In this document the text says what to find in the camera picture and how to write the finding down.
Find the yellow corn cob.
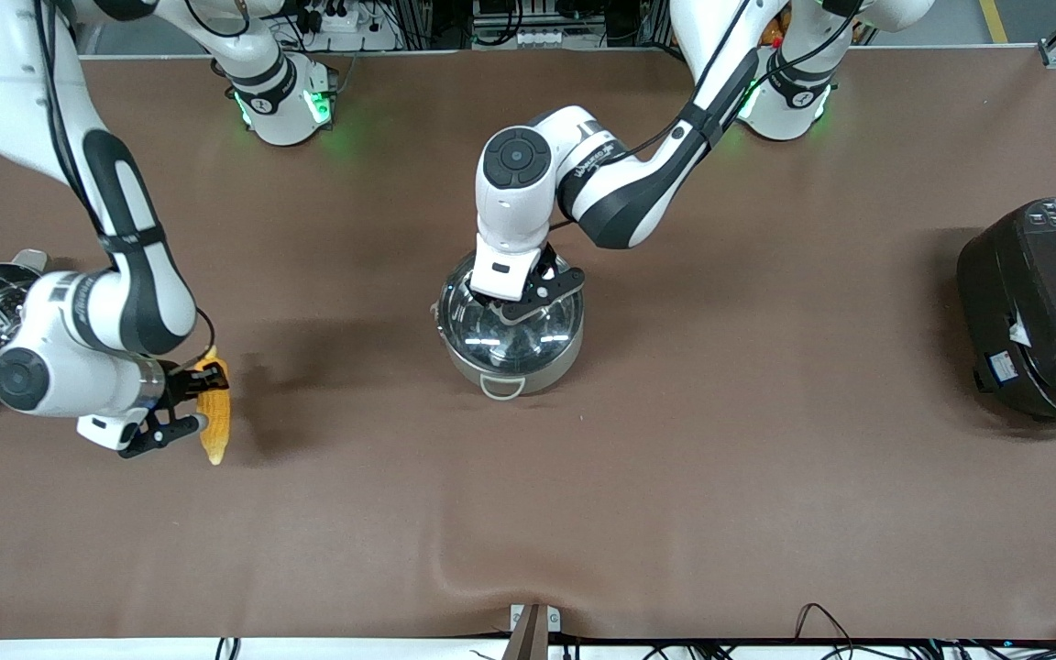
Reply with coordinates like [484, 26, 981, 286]
[196, 353, 232, 466]

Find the round glass pot lid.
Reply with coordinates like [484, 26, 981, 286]
[439, 252, 584, 372]

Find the steel cooking pot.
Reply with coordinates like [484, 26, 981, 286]
[434, 249, 586, 402]

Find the brown table cloth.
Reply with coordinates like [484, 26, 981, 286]
[0, 50, 1056, 640]

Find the metal table clamp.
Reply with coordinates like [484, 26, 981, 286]
[510, 603, 561, 660]

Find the black rice cooker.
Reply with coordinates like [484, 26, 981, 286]
[956, 195, 1056, 432]

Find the black looped floor cable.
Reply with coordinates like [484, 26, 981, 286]
[794, 603, 859, 647]

